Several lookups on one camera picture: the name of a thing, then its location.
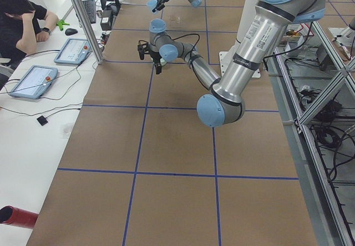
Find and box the aluminium frame rack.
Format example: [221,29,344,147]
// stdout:
[273,0,355,246]

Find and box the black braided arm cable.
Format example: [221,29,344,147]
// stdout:
[166,33,200,63]

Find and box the far teach pendant tablet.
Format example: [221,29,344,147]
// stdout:
[54,38,91,65]

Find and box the black power adapter box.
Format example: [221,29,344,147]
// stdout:
[100,10,114,31]

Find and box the green plastic clamp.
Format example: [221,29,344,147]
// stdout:
[56,19,70,31]

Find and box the aluminium frame post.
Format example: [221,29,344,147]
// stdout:
[71,0,103,64]

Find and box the black computer keyboard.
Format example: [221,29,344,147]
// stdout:
[82,0,96,24]

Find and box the near teach pendant tablet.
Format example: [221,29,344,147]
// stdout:
[9,65,58,99]

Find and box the mint green ceramic bowl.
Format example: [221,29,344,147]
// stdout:
[160,59,167,66]

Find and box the light blue plastic cup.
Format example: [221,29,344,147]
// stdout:
[146,0,159,14]

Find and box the teach pendant tablet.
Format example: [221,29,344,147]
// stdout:
[54,38,91,65]
[9,65,58,99]

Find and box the person in black shirt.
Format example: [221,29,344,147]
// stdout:
[1,0,59,66]

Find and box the small black square device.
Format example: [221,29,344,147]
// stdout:
[37,116,48,126]

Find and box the red cylinder tube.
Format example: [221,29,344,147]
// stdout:
[1,205,38,229]

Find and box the black computer mouse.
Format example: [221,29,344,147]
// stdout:
[65,28,78,36]

